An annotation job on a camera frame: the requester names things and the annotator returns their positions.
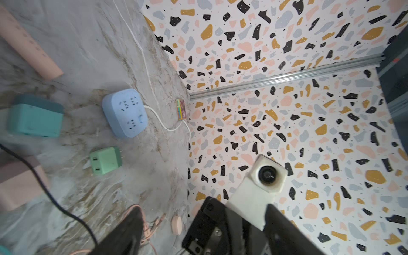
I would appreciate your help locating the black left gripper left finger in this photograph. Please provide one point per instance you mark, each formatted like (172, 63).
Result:
(125, 239)

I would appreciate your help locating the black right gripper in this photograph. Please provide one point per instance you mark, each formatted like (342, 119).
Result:
(217, 230)

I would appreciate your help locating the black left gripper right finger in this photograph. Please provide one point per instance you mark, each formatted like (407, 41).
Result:
(284, 238)

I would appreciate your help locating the green plug adapter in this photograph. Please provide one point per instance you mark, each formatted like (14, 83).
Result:
(105, 160)

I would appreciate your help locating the pink plug adapter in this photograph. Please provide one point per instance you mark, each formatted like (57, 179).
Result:
(18, 185)

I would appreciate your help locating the pink toothbrush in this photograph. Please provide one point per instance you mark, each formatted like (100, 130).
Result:
(22, 42)

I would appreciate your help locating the pink round cap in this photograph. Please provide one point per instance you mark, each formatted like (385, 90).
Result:
(177, 225)

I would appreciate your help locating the light blue power strip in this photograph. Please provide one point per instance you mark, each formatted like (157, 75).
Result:
(125, 113)

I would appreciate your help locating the small colourful card box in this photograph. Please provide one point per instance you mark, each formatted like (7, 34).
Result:
(181, 109)

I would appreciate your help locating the teal plug adapter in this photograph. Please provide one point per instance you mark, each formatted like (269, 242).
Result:
(31, 115)

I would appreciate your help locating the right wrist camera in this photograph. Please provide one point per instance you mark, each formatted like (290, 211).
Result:
(259, 188)

